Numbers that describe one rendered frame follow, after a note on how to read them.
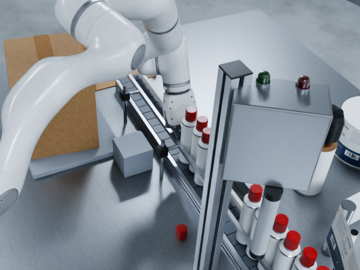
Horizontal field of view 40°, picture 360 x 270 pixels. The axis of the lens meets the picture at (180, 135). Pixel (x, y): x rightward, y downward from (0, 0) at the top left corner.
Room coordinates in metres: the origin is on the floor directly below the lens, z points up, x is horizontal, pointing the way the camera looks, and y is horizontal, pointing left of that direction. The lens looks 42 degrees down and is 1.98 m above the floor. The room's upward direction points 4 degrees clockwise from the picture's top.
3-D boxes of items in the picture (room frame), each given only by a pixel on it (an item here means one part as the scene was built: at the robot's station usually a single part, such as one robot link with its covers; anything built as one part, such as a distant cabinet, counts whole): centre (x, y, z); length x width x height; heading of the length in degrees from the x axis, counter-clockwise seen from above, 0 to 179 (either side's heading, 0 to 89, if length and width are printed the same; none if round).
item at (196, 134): (1.08, -0.06, 0.98); 0.05 x 0.05 x 0.20
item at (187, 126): (1.12, -0.03, 0.98); 0.05 x 0.05 x 0.20
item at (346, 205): (0.81, -0.43, 0.97); 0.05 x 0.05 x 0.19
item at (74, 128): (1.27, 0.43, 0.99); 0.30 x 0.24 x 0.27; 21
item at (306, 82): (0.72, -0.21, 1.49); 0.03 x 0.03 x 0.02
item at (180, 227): (0.86, -0.02, 0.85); 0.03 x 0.03 x 0.03
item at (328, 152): (1.04, -0.40, 1.03); 0.09 x 0.09 x 0.30
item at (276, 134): (0.70, -0.17, 1.38); 0.17 x 0.10 x 0.19; 85
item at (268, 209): (0.65, -0.19, 1.18); 0.04 x 0.04 x 0.21
